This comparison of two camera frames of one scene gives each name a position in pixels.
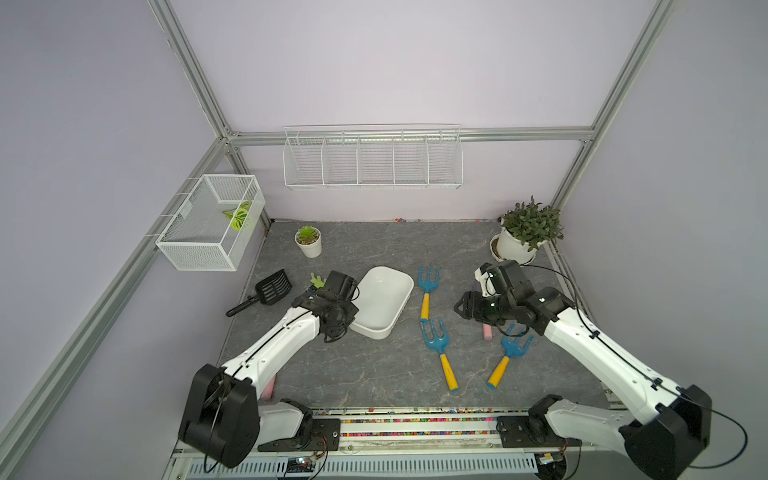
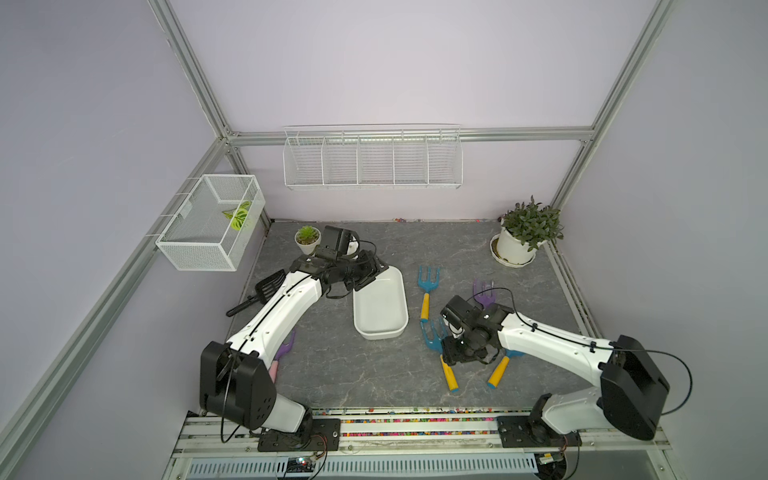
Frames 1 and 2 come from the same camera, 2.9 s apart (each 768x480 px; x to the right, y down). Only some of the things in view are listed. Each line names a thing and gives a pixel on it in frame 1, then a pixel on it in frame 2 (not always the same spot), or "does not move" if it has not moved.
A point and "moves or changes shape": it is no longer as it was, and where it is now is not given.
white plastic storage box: [380, 293] moves or changes shape
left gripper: [351, 309] -> [370, 269]
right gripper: [471, 301] -> [449, 353]
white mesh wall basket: [213, 226] does not move
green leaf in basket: [240, 214] does not move
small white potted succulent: [309, 240] does not move
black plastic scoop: [268, 291] does not move
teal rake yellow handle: [428, 285] does not move
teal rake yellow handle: [439, 344] does not move
